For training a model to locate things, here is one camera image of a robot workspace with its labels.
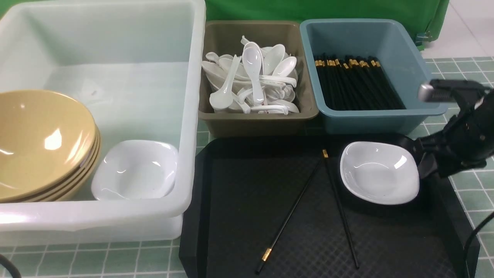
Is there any black plastic serving tray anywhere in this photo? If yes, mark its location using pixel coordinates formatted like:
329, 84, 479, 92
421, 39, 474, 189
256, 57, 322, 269
179, 134, 480, 278

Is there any green backdrop cloth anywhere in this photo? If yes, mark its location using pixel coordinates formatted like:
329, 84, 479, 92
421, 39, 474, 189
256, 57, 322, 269
0, 0, 450, 51

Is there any stacked white dish in bin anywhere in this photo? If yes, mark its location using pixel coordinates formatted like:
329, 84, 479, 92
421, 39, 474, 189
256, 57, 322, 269
91, 140, 179, 201

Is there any white square dish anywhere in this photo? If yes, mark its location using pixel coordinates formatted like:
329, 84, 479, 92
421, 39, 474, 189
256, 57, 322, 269
339, 141, 420, 205

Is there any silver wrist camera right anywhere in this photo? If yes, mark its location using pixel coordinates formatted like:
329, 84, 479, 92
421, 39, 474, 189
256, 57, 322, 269
418, 79, 489, 103

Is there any white soup spoon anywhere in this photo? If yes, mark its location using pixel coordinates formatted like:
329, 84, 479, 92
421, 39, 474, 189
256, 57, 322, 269
242, 42, 264, 106
209, 55, 241, 111

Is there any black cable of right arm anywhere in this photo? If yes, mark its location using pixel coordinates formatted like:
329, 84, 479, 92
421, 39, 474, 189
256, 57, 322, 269
463, 210, 494, 278

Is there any large translucent white plastic bin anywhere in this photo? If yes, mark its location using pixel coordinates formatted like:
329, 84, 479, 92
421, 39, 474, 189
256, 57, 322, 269
1, 0, 206, 247

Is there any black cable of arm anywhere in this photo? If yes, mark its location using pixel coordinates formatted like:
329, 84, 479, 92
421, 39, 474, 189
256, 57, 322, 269
463, 210, 494, 278
0, 254, 22, 278

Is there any pile of black chopsticks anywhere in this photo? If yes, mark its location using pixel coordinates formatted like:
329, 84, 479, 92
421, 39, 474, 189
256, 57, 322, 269
314, 53, 406, 111

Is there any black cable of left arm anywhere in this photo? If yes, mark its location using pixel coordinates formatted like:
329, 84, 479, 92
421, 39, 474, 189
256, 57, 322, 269
0, 254, 22, 278

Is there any black chopstick gold tip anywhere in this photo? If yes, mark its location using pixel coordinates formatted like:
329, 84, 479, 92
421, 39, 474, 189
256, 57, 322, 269
254, 159, 322, 276
322, 149, 360, 269

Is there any white soup spoon left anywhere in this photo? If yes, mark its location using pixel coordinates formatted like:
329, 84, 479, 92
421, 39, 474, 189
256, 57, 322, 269
209, 55, 241, 111

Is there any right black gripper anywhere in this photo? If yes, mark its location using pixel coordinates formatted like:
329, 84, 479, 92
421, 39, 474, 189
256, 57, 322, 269
403, 102, 494, 178

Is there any blue chopstick bin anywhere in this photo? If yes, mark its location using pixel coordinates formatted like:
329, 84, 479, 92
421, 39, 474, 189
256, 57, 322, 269
299, 18, 448, 134

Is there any white soup spoon centre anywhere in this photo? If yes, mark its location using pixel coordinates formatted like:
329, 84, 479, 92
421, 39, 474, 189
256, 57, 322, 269
242, 42, 264, 106

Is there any olive brown spoon bin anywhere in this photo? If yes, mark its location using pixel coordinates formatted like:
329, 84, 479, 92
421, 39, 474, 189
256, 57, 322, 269
199, 20, 319, 138

